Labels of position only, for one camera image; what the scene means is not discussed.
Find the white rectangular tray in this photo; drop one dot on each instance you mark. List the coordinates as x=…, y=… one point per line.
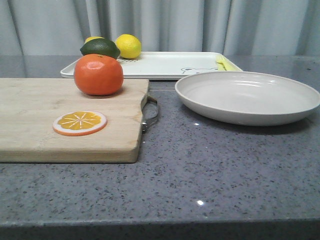
x=171, y=66

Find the wooden cutting board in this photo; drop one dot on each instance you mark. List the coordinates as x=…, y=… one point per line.
x=46, y=120

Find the whole orange fruit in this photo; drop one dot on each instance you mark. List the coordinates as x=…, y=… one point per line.
x=98, y=75

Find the grey curtain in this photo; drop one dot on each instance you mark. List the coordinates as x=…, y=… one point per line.
x=230, y=27

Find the beige round plate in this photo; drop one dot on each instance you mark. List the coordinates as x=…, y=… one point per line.
x=247, y=98

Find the yellow-green vegetable sticks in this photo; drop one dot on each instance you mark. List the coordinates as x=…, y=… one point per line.
x=224, y=64

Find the partly hidden yellow lemon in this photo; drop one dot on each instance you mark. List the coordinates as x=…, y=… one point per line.
x=92, y=38

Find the dark green lime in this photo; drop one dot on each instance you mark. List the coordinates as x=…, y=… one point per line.
x=101, y=46

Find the orange slice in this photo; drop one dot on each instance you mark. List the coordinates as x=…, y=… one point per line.
x=79, y=123

